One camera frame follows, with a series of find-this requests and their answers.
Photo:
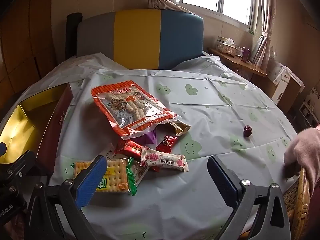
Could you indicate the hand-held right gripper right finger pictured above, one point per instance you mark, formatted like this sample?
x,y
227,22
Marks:
x,y
222,182

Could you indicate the wicker chair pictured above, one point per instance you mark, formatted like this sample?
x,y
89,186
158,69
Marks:
x,y
300,205

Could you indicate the floral white curtain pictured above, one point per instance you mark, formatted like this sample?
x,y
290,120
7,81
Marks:
x,y
265,45

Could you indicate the white covered cabinet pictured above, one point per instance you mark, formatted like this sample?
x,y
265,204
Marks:
x,y
282,85

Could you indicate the wooden wardrobe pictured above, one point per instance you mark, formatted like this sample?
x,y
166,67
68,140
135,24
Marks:
x,y
20,42

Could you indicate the white cloud print tablecloth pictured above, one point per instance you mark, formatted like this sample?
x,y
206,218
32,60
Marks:
x,y
200,100

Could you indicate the red snack packet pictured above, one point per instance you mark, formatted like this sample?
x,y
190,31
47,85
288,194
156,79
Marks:
x,y
127,148

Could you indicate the cracker packet with green ends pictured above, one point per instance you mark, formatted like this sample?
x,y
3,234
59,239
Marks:
x,y
116,177

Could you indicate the white snack packet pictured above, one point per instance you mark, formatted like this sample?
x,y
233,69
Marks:
x,y
107,153

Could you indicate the purple box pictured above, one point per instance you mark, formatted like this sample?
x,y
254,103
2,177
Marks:
x,y
245,54

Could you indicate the gold brown snack packet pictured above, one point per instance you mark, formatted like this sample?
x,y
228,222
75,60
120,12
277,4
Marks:
x,y
180,127

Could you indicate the purple snack packet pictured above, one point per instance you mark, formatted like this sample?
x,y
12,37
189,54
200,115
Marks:
x,y
150,137

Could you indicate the tissue box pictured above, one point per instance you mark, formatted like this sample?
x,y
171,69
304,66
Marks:
x,y
226,48

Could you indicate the white storage rack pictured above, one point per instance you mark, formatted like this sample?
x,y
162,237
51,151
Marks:
x,y
310,105

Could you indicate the wooden side desk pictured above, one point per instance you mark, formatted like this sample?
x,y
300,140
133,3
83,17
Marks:
x,y
240,63

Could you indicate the pink fleece garment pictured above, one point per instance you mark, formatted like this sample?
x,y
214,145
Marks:
x,y
305,150

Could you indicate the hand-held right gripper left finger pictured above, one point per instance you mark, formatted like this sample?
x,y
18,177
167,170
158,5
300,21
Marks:
x,y
92,180

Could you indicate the red date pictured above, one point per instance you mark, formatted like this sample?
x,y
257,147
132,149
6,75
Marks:
x,y
248,130

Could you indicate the clear snack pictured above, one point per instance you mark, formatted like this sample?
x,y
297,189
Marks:
x,y
140,172

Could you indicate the gold tin box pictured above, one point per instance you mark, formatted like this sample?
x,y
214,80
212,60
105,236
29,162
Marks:
x,y
25,127

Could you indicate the rose print snack bar packet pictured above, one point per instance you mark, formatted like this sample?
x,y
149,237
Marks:
x,y
162,158

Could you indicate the small red candy packet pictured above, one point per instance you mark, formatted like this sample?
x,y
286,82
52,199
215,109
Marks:
x,y
166,143

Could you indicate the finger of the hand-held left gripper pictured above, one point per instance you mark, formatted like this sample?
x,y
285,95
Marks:
x,y
2,148

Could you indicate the large orange snack bag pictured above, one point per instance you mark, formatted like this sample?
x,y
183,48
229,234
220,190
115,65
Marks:
x,y
130,105

